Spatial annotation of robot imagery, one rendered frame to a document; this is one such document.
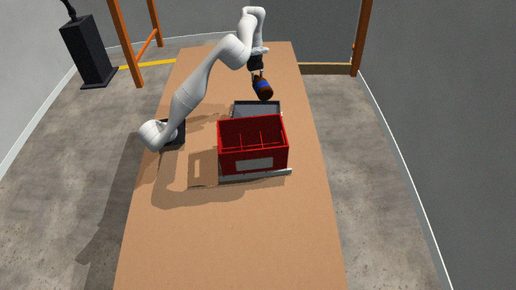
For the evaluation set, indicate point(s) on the brown bottle with blue label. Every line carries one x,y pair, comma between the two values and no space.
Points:
262,88

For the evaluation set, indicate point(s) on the red crate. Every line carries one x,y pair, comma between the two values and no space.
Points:
252,144

